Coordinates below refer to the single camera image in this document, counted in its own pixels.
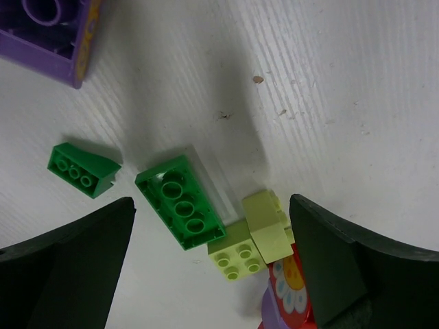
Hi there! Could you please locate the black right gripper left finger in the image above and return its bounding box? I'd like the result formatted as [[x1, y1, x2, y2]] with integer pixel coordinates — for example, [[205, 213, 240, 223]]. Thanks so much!
[[1, 197, 135, 328]]

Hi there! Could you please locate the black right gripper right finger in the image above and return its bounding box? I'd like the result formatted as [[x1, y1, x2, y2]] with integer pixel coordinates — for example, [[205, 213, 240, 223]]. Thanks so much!
[[289, 194, 438, 328]]

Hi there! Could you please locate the red flower round lego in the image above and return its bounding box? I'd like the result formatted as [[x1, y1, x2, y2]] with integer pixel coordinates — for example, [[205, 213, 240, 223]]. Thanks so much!
[[268, 254, 317, 328]]

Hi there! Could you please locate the purple arch lego brick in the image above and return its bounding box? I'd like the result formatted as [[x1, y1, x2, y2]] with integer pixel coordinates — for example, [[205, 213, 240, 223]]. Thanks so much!
[[258, 286, 289, 329]]

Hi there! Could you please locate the lime small lego brick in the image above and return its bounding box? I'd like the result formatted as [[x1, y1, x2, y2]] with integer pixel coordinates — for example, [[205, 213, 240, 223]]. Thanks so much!
[[241, 190, 294, 264]]

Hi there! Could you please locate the green slope lego brick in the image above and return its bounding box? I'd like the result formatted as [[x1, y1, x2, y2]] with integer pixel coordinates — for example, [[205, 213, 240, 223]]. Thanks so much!
[[47, 143, 121, 199]]

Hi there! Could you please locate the lime square lego brick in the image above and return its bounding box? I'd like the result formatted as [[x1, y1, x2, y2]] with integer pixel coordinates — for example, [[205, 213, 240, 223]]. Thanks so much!
[[207, 219, 267, 282]]

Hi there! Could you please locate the long green lego brick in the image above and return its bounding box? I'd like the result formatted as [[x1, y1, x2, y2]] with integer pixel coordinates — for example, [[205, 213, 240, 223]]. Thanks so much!
[[134, 145, 239, 250]]

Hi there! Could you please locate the purple slope lego brick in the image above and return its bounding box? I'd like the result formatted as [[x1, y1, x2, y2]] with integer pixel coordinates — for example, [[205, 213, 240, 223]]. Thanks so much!
[[1, 0, 102, 89]]

